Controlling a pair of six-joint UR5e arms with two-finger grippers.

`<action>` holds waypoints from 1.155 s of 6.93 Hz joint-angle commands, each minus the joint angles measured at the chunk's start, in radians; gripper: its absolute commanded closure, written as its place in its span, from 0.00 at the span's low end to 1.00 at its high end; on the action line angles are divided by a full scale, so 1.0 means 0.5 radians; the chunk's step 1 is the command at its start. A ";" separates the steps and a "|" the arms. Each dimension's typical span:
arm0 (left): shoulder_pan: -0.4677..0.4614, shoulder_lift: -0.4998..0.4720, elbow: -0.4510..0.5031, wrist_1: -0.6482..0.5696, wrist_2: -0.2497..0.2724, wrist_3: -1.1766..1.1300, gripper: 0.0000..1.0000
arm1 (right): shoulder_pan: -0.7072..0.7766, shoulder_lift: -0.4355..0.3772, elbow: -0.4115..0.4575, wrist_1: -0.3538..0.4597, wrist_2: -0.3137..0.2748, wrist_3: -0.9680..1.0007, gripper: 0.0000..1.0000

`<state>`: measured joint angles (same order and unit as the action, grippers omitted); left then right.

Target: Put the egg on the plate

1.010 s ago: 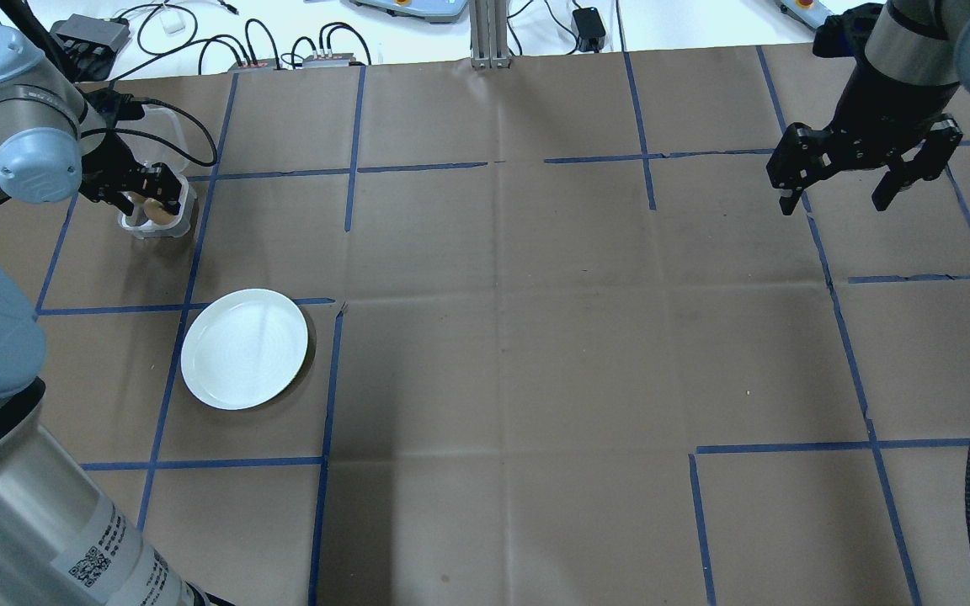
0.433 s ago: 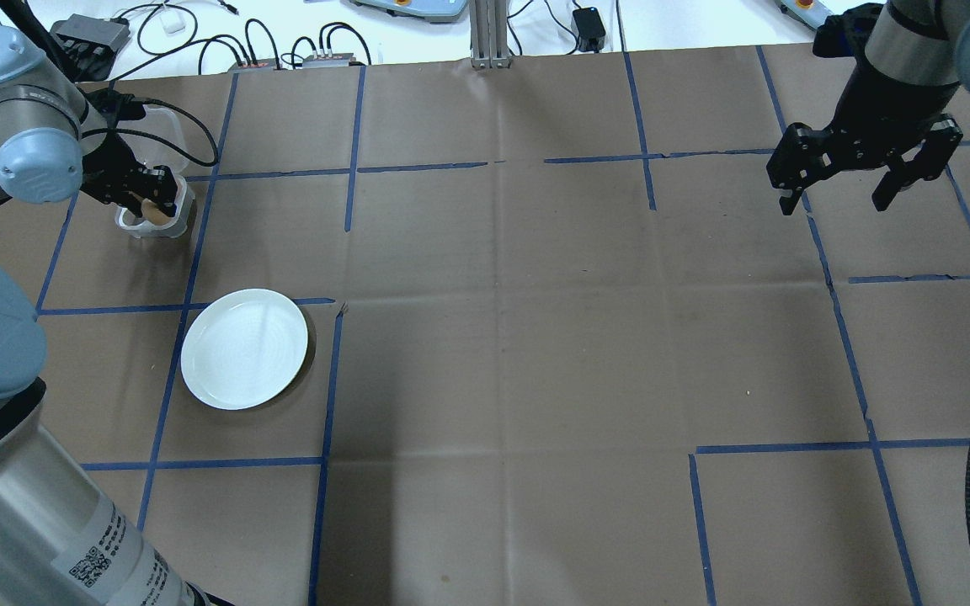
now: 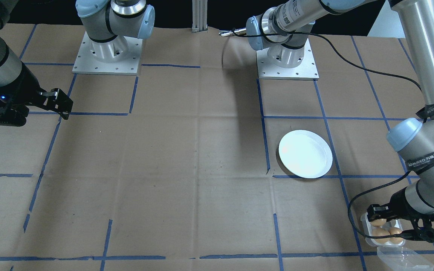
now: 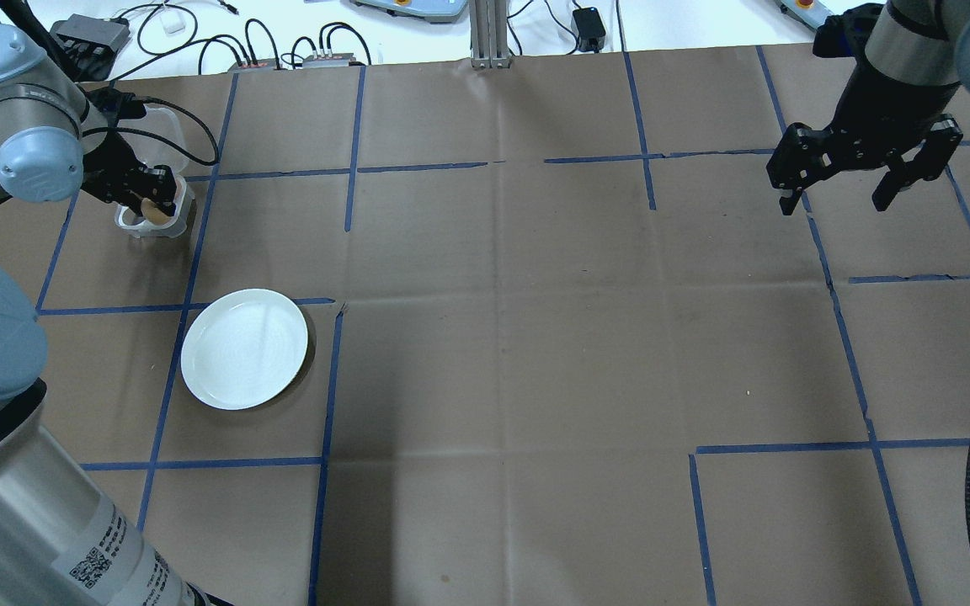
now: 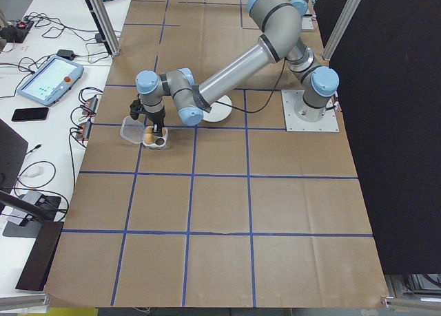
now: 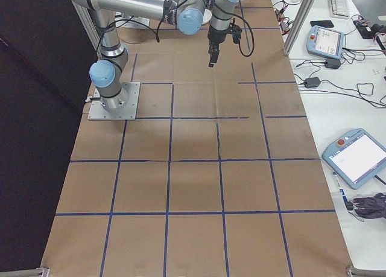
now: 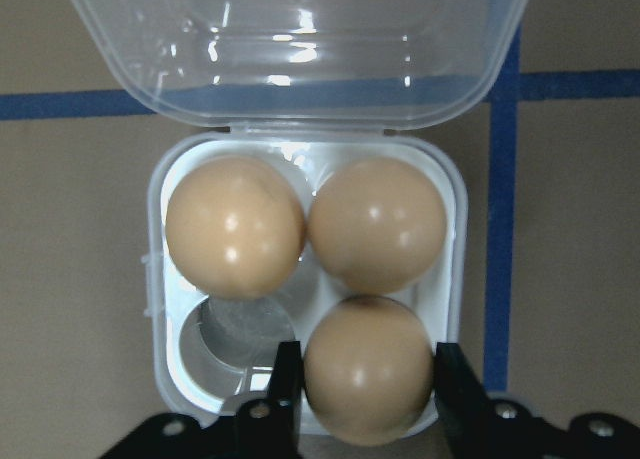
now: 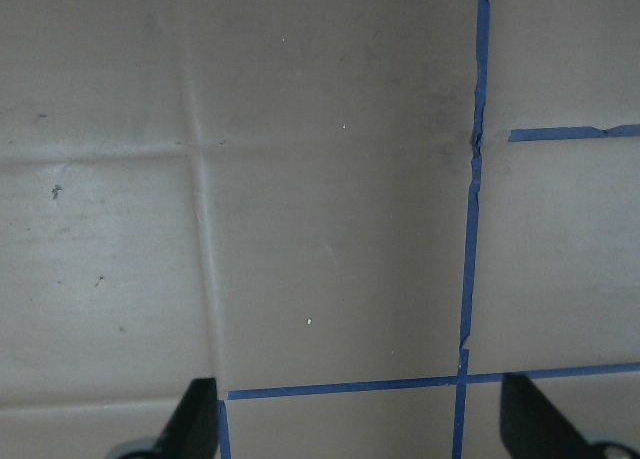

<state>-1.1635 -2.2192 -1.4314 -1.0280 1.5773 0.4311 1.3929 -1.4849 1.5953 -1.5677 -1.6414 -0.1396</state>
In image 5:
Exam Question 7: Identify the black power strip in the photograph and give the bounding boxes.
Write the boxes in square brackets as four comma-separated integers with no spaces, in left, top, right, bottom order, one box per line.
[0,19,34,44]

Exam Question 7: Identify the white round plate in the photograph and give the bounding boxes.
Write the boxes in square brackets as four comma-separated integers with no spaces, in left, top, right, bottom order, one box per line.
[201,94,233,123]

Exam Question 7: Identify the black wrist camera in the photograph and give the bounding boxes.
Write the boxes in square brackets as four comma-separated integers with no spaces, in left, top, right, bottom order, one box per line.
[127,94,145,120]

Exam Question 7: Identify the aluminium profile post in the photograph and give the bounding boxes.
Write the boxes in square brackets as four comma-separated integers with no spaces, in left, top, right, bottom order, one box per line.
[321,0,369,61]
[77,0,122,58]

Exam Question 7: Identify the black smartphone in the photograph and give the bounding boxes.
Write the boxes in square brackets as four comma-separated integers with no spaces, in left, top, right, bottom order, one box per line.
[10,106,50,123]

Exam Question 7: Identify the black flat board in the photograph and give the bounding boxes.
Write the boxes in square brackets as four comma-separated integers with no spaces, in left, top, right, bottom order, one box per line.
[15,220,65,293]

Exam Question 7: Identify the black stand rod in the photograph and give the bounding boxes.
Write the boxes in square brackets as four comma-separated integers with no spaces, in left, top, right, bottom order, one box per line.
[0,189,49,224]

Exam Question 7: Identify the orange black usb hub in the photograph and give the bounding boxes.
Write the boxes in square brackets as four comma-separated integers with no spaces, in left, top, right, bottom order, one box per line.
[81,94,100,116]
[75,120,94,142]

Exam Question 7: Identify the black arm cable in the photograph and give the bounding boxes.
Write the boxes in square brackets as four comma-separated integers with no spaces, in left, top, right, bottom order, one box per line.
[206,57,289,114]

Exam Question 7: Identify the black monitor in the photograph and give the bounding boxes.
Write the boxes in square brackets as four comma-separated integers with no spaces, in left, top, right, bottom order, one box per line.
[0,118,30,194]

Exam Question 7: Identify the small white charger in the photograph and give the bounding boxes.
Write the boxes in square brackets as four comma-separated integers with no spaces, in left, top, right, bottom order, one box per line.
[24,165,45,180]

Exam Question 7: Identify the black frame cover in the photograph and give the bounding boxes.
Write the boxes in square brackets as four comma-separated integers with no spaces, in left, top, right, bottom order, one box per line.
[312,0,441,276]

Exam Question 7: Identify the grey stand foot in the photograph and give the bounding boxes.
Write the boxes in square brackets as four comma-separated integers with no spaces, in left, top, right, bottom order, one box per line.
[2,209,39,238]

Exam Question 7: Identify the metal frame bars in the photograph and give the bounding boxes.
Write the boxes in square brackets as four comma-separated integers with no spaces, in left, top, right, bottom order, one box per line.
[384,273,441,299]

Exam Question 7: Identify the grey docking hub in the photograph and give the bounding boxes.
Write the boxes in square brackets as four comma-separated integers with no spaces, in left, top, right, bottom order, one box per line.
[19,191,49,207]

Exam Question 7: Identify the clear plastic egg box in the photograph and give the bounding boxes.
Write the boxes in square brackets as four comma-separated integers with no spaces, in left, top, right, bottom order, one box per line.
[119,116,170,151]

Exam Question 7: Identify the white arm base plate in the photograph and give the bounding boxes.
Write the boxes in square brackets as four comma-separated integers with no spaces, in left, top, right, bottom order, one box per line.
[300,15,317,32]
[281,89,341,134]

